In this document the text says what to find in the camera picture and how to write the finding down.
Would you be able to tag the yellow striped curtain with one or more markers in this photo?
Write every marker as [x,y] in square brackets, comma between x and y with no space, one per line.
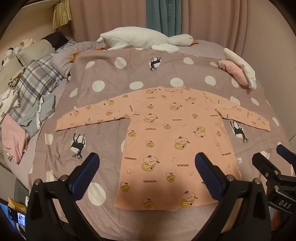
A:
[62,16]

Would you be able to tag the folded white garment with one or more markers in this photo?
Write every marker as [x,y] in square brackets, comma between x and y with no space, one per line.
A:
[242,63]

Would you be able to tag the dark brown pillow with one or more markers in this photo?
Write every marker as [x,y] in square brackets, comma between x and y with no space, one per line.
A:
[56,39]

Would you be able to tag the white goose plush toy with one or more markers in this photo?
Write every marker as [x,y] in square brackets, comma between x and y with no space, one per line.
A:
[138,38]

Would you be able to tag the pink cartoon print shirt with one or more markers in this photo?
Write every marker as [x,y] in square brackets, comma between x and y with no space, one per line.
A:
[166,139]

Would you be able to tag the yellow packet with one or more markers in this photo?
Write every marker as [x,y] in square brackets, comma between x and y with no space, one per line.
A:
[17,204]

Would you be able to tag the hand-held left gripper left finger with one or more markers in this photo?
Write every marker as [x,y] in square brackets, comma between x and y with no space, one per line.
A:
[86,170]

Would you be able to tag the white patterned cloth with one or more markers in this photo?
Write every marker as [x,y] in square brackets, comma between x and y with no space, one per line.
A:
[10,97]

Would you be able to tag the lit phone screen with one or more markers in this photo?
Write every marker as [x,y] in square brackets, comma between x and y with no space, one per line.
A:
[16,216]

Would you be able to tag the pink cloth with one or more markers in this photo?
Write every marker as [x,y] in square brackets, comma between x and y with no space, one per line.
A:
[13,136]

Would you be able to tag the folded pink garment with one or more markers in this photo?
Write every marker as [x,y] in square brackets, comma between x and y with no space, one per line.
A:
[232,70]

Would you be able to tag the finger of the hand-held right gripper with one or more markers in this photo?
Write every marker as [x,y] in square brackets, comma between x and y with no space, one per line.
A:
[266,165]
[286,153]

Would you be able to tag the teal curtain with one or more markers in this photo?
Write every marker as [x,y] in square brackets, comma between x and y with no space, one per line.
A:
[164,16]

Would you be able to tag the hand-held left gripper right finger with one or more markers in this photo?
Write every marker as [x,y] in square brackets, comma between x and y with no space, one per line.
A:
[206,176]

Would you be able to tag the mauve polka dot blanket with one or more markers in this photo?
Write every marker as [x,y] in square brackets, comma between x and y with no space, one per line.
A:
[104,74]

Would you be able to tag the pink curtain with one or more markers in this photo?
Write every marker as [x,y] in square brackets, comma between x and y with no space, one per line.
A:
[219,18]

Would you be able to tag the brown plush toy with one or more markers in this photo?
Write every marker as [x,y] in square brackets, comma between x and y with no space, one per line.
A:
[75,56]

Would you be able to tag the grey green pillow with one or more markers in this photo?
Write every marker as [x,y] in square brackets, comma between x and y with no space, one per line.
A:
[27,52]

